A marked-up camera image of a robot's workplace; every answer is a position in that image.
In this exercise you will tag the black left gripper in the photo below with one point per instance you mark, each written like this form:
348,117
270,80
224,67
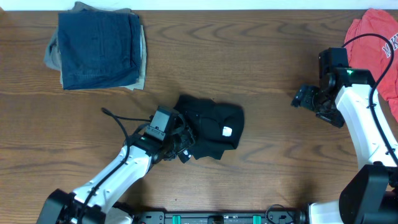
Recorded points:
187,140

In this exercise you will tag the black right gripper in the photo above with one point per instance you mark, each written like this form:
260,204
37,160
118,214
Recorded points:
306,98

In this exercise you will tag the black t-shirt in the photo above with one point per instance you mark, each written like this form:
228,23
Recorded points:
217,127

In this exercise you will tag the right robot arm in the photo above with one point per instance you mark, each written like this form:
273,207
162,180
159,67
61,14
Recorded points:
347,96

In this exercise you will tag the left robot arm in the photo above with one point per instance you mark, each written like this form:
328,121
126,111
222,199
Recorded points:
163,136

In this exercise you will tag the red printed t-shirt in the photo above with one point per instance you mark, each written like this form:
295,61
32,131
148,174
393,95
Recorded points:
373,53

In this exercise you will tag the folded navy blue trousers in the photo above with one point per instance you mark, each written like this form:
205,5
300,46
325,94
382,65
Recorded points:
99,49

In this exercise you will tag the folded khaki beige trousers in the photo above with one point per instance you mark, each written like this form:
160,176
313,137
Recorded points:
52,57

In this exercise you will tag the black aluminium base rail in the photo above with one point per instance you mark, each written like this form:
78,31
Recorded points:
272,216

